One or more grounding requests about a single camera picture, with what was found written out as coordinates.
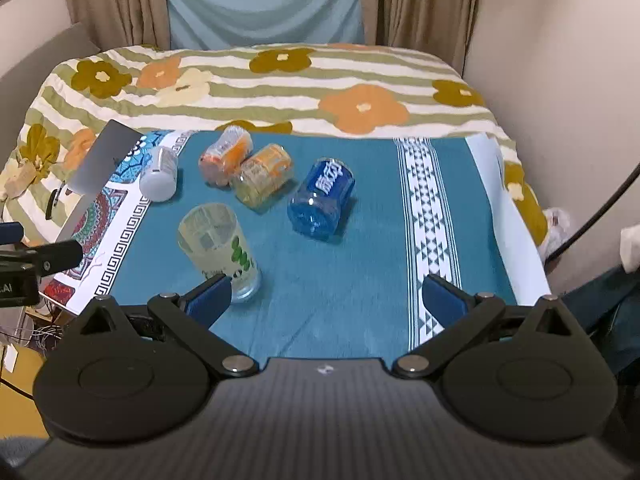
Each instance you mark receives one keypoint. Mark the clear cup with green print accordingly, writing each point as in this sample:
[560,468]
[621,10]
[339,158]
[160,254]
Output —
[215,245]

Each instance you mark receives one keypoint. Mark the white cloth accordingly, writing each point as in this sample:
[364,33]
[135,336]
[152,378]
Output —
[631,250]

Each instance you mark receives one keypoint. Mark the silver laptop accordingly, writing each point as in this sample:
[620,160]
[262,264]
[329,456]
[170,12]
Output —
[102,157]

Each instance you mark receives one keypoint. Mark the dark blue cloth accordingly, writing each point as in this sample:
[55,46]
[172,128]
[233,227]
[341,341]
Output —
[600,320]

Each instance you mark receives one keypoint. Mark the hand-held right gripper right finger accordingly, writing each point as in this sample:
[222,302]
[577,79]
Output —
[442,302]

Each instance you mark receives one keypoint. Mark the clear cup with yellow print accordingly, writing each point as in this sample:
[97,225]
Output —
[262,175]

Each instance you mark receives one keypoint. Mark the floral striped blanket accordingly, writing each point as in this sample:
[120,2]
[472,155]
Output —
[300,90]

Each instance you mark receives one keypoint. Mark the clear cup with orange print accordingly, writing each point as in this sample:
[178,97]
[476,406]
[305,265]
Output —
[225,155]

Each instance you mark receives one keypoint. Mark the teal patterned cloth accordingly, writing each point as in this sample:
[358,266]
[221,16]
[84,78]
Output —
[330,265]

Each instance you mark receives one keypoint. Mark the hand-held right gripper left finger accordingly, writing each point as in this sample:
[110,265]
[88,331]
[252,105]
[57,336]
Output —
[209,301]

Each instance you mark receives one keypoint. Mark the beige curtain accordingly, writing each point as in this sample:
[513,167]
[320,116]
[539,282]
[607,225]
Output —
[425,5]
[115,0]

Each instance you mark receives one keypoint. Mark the small black device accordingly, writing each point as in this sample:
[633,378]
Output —
[52,205]

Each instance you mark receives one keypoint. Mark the light blue curtain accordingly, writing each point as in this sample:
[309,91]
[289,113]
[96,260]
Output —
[260,0]

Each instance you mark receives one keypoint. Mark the white bottle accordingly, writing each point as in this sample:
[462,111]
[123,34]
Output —
[159,175]

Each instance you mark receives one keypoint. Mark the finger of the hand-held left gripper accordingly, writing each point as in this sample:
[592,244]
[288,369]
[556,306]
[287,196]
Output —
[10,233]
[47,259]

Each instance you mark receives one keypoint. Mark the white plastic bag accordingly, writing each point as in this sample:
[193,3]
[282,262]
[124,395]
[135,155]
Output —
[556,230]

